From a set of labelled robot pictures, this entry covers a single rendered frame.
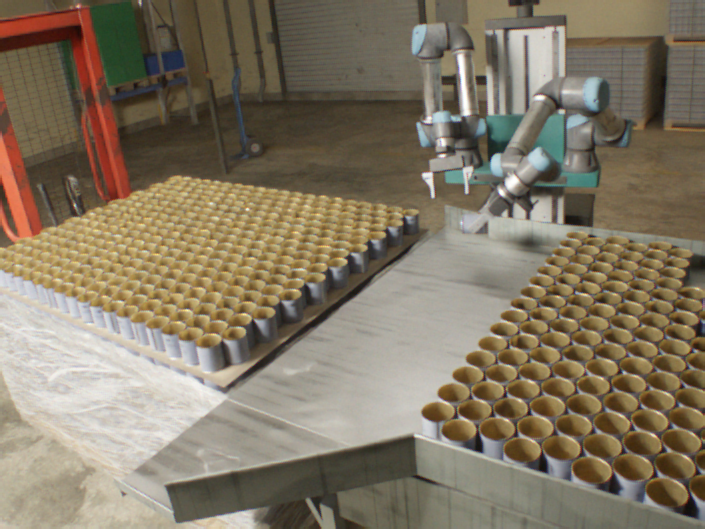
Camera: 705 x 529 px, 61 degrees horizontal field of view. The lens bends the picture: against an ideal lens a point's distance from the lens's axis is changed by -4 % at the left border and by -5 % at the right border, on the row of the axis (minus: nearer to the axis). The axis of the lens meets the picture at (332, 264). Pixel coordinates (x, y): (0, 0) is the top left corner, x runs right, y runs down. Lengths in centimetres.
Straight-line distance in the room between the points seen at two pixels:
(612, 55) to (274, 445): 760
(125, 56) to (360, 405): 979
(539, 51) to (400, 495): 207
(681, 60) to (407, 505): 750
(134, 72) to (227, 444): 984
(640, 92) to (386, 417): 741
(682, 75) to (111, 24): 820
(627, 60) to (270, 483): 772
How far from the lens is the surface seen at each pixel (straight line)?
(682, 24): 841
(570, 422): 133
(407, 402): 147
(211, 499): 127
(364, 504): 151
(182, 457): 144
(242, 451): 141
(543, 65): 293
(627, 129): 268
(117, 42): 1086
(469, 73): 266
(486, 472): 121
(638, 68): 848
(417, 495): 139
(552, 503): 119
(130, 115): 1252
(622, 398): 140
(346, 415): 145
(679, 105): 854
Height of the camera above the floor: 196
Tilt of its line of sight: 24 degrees down
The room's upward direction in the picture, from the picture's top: 8 degrees counter-clockwise
